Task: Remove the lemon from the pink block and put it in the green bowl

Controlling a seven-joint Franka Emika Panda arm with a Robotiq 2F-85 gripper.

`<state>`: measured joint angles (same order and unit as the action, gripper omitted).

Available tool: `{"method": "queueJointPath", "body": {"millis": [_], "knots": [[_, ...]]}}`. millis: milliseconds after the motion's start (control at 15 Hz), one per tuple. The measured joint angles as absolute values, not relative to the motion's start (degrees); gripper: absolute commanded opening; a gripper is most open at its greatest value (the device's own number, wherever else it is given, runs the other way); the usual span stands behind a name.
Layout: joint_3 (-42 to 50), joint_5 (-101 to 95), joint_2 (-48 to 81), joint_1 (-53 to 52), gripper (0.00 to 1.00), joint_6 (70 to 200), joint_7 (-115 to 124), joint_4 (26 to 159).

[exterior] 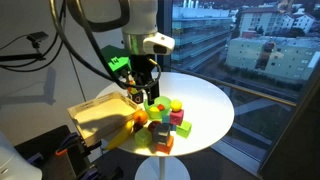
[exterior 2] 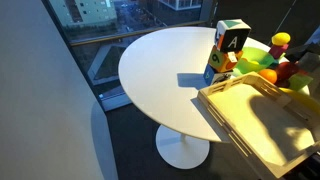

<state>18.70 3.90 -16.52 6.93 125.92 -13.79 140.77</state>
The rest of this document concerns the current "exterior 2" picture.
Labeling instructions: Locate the yellow lemon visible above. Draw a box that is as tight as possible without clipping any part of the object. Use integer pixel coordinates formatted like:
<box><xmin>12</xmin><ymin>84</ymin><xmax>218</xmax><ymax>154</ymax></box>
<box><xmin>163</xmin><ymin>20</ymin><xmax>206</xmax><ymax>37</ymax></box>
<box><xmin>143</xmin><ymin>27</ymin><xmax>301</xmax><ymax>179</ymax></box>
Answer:
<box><xmin>271</xmin><ymin>32</ymin><xmax>291</xmax><ymax>46</ymax></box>

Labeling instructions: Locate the yellow fruit in bowl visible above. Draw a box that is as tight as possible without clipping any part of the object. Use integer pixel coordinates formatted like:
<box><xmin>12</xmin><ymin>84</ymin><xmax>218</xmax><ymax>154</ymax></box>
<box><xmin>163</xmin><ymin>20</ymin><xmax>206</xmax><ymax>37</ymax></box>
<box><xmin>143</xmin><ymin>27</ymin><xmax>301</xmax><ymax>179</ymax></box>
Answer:
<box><xmin>249</xmin><ymin>61</ymin><xmax>260</xmax><ymax>65</ymax></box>

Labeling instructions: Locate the green plastic bowl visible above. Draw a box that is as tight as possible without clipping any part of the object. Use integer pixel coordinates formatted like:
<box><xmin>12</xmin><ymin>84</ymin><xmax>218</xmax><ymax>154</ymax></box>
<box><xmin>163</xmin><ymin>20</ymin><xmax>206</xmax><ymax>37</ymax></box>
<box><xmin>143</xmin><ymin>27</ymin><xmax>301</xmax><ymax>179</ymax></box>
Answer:
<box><xmin>236</xmin><ymin>47</ymin><xmax>274</xmax><ymax>74</ymax></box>

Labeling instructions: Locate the pink toy block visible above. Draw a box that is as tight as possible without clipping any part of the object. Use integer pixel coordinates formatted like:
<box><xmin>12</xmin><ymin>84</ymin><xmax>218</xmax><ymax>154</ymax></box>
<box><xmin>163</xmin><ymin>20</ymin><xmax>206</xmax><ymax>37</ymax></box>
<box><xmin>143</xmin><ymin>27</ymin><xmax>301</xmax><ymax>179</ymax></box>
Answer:
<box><xmin>269</xmin><ymin>44</ymin><xmax>289</xmax><ymax>59</ymax></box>

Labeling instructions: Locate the light green foam block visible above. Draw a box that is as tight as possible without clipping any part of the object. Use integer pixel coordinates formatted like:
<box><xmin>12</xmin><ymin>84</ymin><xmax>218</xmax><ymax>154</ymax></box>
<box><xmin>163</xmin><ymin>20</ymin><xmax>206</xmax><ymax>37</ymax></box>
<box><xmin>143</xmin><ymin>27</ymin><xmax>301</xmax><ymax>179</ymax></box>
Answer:
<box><xmin>289</xmin><ymin>73</ymin><xmax>313</xmax><ymax>91</ymax></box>

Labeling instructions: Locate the round white table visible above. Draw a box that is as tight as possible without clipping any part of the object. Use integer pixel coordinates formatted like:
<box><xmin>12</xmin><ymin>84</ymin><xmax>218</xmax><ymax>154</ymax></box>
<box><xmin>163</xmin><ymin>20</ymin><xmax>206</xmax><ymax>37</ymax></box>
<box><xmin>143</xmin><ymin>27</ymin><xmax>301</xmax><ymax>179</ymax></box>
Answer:
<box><xmin>119</xmin><ymin>27</ymin><xmax>230</xmax><ymax>169</ymax></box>

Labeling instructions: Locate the blue and white cube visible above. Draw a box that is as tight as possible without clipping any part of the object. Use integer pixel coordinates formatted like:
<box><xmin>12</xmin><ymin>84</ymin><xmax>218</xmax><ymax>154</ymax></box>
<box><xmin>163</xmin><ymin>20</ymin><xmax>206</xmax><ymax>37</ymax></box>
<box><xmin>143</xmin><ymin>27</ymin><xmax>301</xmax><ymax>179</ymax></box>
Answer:
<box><xmin>203</xmin><ymin>64</ymin><xmax>232</xmax><ymax>86</ymax></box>

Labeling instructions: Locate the orange number cube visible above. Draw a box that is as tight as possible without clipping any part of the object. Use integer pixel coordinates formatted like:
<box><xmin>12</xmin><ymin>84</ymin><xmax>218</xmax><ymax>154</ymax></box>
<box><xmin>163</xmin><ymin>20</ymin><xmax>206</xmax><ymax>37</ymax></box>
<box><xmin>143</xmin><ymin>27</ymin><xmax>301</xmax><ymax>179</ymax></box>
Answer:
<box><xmin>208</xmin><ymin>46</ymin><xmax>243</xmax><ymax>72</ymax></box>

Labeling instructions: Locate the black letter A cube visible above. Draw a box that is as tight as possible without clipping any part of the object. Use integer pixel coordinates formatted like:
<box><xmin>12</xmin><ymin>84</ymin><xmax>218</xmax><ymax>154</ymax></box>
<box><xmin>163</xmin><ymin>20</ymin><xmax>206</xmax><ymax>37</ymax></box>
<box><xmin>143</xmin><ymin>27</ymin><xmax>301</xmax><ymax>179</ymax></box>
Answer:
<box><xmin>215</xmin><ymin>19</ymin><xmax>251</xmax><ymax>53</ymax></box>

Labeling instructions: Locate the orange fruit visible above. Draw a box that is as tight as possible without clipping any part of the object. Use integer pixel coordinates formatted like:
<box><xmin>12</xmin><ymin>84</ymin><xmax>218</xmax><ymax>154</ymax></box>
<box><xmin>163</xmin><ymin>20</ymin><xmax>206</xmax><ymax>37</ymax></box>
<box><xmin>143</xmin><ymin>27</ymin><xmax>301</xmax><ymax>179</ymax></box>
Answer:
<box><xmin>258</xmin><ymin>69</ymin><xmax>277</xmax><ymax>84</ymax></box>

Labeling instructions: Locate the dark purple plum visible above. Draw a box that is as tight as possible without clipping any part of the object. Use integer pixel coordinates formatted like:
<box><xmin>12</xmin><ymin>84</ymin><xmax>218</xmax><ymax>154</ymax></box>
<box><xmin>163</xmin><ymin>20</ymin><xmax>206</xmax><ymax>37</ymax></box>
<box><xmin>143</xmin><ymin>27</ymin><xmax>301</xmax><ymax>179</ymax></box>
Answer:
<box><xmin>275</xmin><ymin>80</ymin><xmax>290</xmax><ymax>88</ymax></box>

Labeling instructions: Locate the red tomato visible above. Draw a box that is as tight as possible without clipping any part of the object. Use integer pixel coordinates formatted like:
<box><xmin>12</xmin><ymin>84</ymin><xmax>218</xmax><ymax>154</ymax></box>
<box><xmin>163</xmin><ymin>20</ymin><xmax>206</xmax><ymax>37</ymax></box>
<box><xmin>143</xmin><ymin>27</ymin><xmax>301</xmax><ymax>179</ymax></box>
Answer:
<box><xmin>275</xmin><ymin>62</ymin><xmax>299</xmax><ymax>80</ymax></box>

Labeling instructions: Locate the wooden tray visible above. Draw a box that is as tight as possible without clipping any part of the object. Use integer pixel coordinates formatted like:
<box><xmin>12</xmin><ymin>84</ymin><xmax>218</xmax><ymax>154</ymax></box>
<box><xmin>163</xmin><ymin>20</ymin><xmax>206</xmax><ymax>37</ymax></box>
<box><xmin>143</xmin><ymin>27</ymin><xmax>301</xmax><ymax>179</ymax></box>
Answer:
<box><xmin>197</xmin><ymin>72</ymin><xmax>320</xmax><ymax>180</ymax></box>

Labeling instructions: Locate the yellow banana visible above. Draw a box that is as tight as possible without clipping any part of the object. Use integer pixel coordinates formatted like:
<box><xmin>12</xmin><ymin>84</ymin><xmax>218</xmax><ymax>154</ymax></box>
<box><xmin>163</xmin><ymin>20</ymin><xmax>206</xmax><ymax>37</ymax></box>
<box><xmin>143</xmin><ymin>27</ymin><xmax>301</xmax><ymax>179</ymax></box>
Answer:
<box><xmin>282</xmin><ymin>88</ymin><xmax>320</xmax><ymax>115</ymax></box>

